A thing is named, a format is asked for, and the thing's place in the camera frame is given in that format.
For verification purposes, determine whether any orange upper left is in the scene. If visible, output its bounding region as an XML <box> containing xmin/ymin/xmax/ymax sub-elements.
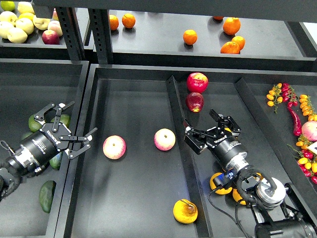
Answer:
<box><xmin>121</xmin><ymin>13</ymin><xmax>136</xmax><ymax>29</ymax></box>

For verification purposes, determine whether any dark avocado middle left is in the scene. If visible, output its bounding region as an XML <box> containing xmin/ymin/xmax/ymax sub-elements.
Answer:
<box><xmin>21</xmin><ymin>131</ymin><xmax>33</xmax><ymax>140</ymax></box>

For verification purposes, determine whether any yellow pear with stem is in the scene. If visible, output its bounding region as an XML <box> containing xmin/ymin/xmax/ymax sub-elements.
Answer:
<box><xmin>173</xmin><ymin>199</ymin><xmax>198</xmax><ymax>224</ymax></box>

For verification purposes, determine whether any orange front right shelf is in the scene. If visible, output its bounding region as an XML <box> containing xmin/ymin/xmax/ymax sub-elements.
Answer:
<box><xmin>220</xmin><ymin>41</ymin><xmax>240</xmax><ymax>54</ymax></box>

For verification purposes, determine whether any yellow pear lower left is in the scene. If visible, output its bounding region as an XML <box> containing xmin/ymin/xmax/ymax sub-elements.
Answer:
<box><xmin>210</xmin><ymin>173</ymin><xmax>233</xmax><ymax>195</ymax></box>

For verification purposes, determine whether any red chili pepper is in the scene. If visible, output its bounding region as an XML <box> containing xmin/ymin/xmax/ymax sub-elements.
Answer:
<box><xmin>287</xmin><ymin>102</ymin><xmax>302</xmax><ymax>136</ymax></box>

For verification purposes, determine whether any orange centre shelf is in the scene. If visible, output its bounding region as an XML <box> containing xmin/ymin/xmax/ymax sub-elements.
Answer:
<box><xmin>183</xmin><ymin>29</ymin><xmax>198</xmax><ymax>45</ymax></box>

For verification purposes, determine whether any black centre tray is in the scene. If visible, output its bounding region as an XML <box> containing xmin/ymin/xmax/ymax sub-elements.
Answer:
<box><xmin>58</xmin><ymin>64</ymin><xmax>317</xmax><ymax>238</ymax></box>

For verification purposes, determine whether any pink apple left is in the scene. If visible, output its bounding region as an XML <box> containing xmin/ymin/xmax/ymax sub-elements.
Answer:
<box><xmin>103</xmin><ymin>135</ymin><xmax>126</xmax><ymax>160</ymax></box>

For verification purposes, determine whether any black upper shelf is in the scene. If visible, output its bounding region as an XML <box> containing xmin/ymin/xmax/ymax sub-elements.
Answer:
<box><xmin>111</xmin><ymin>11</ymin><xmax>317</xmax><ymax>72</ymax></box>

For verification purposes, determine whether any pink apple centre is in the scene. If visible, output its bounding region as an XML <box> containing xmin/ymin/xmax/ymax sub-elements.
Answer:
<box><xmin>154</xmin><ymin>128</ymin><xmax>176</xmax><ymax>151</ymax></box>

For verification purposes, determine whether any orange shelf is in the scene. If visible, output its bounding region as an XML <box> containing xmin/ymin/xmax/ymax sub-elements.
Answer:
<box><xmin>183</xmin><ymin>29</ymin><xmax>198</xmax><ymax>45</ymax></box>
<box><xmin>220</xmin><ymin>41</ymin><xmax>240</xmax><ymax>54</ymax></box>
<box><xmin>232</xmin><ymin>36</ymin><xmax>246</xmax><ymax>50</ymax></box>

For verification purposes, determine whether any mixed cherry tomatoes lower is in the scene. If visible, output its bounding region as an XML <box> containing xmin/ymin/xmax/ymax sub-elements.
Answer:
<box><xmin>287</xmin><ymin>134</ymin><xmax>317</xmax><ymax>184</ymax></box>

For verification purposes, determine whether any pink apple right edge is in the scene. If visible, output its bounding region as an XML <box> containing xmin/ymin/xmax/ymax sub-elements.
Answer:
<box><xmin>302</xmin><ymin>121</ymin><xmax>317</xmax><ymax>142</ymax></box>

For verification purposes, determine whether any pale yellow apple front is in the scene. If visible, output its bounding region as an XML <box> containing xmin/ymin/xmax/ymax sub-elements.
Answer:
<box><xmin>7</xmin><ymin>28</ymin><xmax>28</xmax><ymax>44</ymax></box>

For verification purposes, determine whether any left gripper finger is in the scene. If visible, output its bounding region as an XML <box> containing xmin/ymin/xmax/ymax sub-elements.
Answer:
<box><xmin>33</xmin><ymin>101</ymin><xmax>75</xmax><ymax>133</ymax></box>
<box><xmin>59</xmin><ymin>127</ymin><xmax>97</xmax><ymax>160</ymax></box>

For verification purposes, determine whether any green avocado top right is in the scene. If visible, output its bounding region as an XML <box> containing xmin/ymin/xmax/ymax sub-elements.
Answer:
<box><xmin>59</xmin><ymin>114</ymin><xmax>71</xmax><ymax>128</ymax></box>

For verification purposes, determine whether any black shelf post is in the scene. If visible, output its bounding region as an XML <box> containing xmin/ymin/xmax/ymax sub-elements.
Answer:
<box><xmin>88</xmin><ymin>8</ymin><xmax>114</xmax><ymax>64</ymax></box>

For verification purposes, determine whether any red apple on shelf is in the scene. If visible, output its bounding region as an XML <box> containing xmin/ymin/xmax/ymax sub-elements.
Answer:
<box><xmin>42</xmin><ymin>30</ymin><xmax>59</xmax><ymax>45</ymax></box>

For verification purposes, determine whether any yellow pear lower centre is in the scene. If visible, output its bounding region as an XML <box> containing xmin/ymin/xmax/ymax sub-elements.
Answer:
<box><xmin>232</xmin><ymin>188</ymin><xmax>246</xmax><ymax>205</ymax></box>

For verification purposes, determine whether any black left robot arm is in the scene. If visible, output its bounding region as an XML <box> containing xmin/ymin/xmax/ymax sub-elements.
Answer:
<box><xmin>0</xmin><ymin>101</ymin><xmax>97</xmax><ymax>199</ymax></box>

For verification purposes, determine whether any orange cherry tomato bunch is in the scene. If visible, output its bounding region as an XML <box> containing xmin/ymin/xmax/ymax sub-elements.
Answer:
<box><xmin>266</xmin><ymin>83</ymin><xmax>283</xmax><ymax>113</ymax></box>

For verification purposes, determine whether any orange behind post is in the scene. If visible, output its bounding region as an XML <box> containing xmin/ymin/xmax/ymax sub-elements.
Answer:
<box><xmin>109</xmin><ymin>14</ymin><xmax>119</xmax><ymax>31</ymax></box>

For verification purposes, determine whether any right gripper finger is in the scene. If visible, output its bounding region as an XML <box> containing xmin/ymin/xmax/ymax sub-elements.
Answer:
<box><xmin>183</xmin><ymin>119</ymin><xmax>215</xmax><ymax>155</ymax></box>
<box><xmin>209</xmin><ymin>109</ymin><xmax>241</xmax><ymax>137</ymax></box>

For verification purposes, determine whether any bright red apple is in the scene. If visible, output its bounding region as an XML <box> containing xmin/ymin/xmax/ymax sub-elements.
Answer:
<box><xmin>186</xmin><ymin>72</ymin><xmax>209</xmax><ymax>94</ymax></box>

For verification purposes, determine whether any green avocado top left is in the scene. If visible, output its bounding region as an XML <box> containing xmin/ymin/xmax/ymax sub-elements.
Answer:
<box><xmin>28</xmin><ymin>114</ymin><xmax>46</xmax><ymax>132</ymax></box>

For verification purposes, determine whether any pink apple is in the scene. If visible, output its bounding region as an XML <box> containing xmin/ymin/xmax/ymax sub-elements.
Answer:
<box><xmin>103</xmin><ymin>135</ymin><xmax>126</xmax><ymax>160</ymax></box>
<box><xmin>154</xmin><ymin>128</ymin><xmax>176</xmax><ymax>151</ymax></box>

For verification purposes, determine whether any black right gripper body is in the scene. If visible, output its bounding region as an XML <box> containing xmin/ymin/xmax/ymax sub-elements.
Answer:
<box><xmin>206</xmin><ymin>130</ymin><xmax>248</xmax><ymax>169</ymax></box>

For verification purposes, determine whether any dark green avocado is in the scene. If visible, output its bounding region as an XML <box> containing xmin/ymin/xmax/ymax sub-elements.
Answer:
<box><xmin>39</xmin><ymin>180</ymin><xmax>56</xmax><ymax>213</ymax></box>

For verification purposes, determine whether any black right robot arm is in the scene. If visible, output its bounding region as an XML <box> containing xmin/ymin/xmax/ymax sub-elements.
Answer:
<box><xmin>183</xmin><ymin>110</ymin><xmax>317</xmax><ymax>238</ymax></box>

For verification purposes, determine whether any white label card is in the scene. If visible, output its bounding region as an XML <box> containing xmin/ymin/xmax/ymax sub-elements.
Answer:
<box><xmin>308</xmin><ymin>142</ymin><xmax>317</xmax><ymax>154</ymax></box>

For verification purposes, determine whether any dark red apple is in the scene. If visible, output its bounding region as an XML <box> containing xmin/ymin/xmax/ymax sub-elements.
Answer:
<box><xmin>185</xmin><ymin>92</ymin><xmax>204</xmax><ymax>113</ymax></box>

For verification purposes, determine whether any red cherry tomato bunch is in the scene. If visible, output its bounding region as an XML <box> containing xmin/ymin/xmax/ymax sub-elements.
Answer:
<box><xmin>281</xmin><ymin>83</ymin><xmax>298</xmax><ymax>108</ymax></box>

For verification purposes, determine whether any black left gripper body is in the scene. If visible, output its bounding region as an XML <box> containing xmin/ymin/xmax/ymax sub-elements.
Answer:
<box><xmin>20</xmin><ymin>122</ymin><xmax>71</xmax><ymax>165</ymax></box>

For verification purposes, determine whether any large orange upper right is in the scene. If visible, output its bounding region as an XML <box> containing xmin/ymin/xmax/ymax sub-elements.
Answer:
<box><xmin>222</xmin><ymin>17</ymin><xmax>241</xmax><ymax>35</ymax></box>

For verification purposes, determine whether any orange tomato bunch right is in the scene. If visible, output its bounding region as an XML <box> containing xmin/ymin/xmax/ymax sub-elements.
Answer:
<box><xmin>299</xmin><ymin>94</ymin><xmax>317</xmax><ymax>121</ymax></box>

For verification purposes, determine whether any lime green fruit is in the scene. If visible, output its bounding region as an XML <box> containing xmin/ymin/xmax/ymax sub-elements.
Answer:
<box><xmin>0</xmin><ymin>0</ymin><xmax>15</xmax><ymax>11</ymax></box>

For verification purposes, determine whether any green avocado middle right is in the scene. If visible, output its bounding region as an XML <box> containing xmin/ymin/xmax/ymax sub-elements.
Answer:
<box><xmin>49</xmin><ymin>152</ymin><xmax>63</xmax><ymax>170</ymax></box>

